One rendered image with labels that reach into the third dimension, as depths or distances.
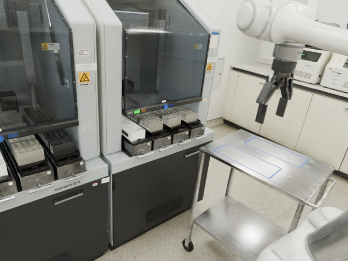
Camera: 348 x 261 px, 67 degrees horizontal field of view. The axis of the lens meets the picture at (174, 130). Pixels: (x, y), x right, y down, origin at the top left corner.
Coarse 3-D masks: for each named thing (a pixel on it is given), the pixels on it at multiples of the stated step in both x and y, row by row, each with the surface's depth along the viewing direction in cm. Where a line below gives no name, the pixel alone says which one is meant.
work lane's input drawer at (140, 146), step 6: (126, 138) 151; (144, 138) 153; (126, 144) 150; (132, 144) 147; (138, 144) 148; (144, 144) 151; (150, 144) 154; (132, 150) 147; (138, 150) 150; (144, 150) 153; (150, 150) 156; (132, 156) 148; (138, 156) 146; (144, 156) 149
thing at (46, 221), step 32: (64, 0) 117; (96, 96) 130; (64, 128) 148; (96, 128) 137; (96, 160) 143; (64, 192) 129; (96, 192) 142; (0, 224) 114; (32, 224) 124; (64, 224) 136; (96, 224) 151; (0, 256) 119; (32, 256) 131; (64, 256) 145; (96, 256) 169
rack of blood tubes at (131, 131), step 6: (126, 120) 163; (126, 126) 155; (132, 126) 155; (138, 126) 156; (126, 132) 150; (132, 132) 149; (138, 132) 150; (144, 132) 153; (132, 138) 148; (138, 138) 151
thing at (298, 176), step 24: (216, 144) 154; (240, 144) 157; (264, 144) 160; (240, 168) 132; (264, 168) 134; (288, 168) 137; (312, 168) 139; (288, 192) 118; (312, 192) 119; (192, 216) 168; (216, 216) 176; (240, 216) 178; (240, 240) 159; (264, 240) 161
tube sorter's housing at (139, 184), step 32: (96, 0) 128; (192, 0) 179; (96, 32) 123; (128, 160) 148; (160, 160) 165; (192, 160) 187; (128, 192) 158; (160, 192) 177; (192, 192) 203; (128, 224) 169; (160, 224) 202
